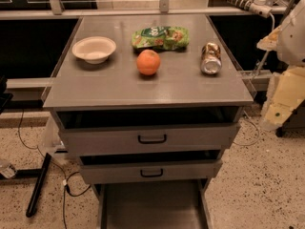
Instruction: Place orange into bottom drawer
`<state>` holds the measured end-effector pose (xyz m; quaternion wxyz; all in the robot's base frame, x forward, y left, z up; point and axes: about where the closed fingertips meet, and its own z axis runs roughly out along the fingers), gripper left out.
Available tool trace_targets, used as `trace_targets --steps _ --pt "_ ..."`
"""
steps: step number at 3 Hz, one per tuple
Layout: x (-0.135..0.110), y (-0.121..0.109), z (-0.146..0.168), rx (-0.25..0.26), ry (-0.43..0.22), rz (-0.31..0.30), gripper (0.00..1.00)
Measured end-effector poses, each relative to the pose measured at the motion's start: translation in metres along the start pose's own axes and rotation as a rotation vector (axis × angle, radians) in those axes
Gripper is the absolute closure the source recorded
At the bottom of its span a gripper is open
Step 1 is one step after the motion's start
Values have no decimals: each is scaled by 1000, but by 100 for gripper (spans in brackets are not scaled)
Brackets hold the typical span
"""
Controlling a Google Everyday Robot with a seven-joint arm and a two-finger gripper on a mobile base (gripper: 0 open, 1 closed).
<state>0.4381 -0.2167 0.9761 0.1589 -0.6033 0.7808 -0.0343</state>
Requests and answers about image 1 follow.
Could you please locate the grey drawer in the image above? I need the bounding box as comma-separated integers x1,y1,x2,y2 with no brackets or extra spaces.
80,150,222,184
54,106,241,156
96,179,213,229

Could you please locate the green chip bag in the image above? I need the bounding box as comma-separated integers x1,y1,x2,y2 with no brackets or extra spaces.
132,26,190,51

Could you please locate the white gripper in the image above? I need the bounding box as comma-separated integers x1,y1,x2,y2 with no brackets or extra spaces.
256,0,305,131

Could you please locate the grey top drawer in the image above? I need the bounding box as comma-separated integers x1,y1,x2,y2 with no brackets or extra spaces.
54,106,241,156

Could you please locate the grey drawer cabinet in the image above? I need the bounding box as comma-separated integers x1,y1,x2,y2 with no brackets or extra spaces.
42,14,254,229

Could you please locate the crushed metal can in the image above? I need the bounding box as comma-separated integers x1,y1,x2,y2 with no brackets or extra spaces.
200,42,222,75

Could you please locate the black metal bar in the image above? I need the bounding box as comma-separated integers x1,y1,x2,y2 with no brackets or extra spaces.
26,154,51,218

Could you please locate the black floor cable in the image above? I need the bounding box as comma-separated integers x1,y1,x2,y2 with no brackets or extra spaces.
17,110,92,229

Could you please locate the grey bottom drawer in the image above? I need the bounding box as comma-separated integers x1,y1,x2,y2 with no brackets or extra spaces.
96,179,213,229

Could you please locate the white paper bowl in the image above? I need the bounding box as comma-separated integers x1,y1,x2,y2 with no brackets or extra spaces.
72,36,116,64

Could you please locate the orange fruit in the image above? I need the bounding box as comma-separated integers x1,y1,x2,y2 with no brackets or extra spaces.
136,50,161,75

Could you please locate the grey middle drawer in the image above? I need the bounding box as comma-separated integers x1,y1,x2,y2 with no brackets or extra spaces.
80,150,222,184

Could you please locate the white cable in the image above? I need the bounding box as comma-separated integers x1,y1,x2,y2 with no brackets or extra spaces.
233,12,276,147

